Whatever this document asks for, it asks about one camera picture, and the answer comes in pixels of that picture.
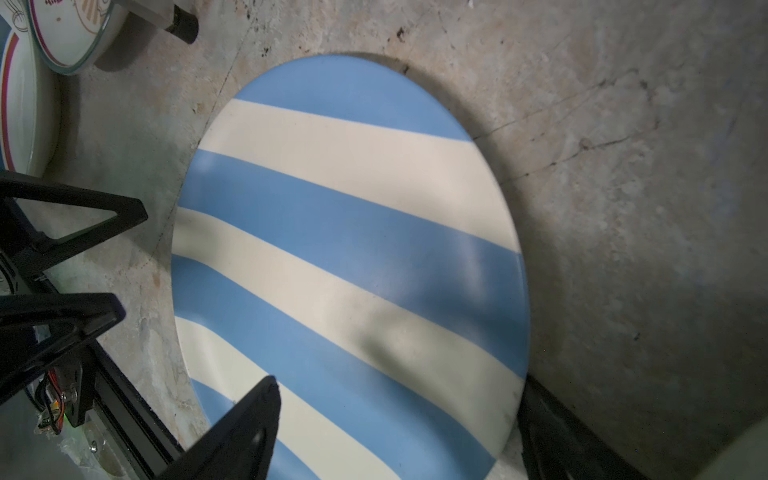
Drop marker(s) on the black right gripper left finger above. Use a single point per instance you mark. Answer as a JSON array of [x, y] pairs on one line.
[[240, 445]]

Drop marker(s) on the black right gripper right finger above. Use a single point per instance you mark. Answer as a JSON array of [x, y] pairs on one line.
[[557, 445]]

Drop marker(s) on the cream plate floral pattern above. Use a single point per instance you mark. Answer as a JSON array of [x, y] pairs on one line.
[[744, 458]]

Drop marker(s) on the white plate green red rim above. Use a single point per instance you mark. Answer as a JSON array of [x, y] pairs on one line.
[[30, 103]]

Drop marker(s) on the left white plate orange sunburst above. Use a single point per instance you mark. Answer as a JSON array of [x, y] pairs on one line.
[[72, 34]]

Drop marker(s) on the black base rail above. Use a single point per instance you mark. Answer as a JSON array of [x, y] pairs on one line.
[[110, 432]]

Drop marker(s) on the steel wire dish rack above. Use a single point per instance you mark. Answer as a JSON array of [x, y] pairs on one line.
[[166, 15]]

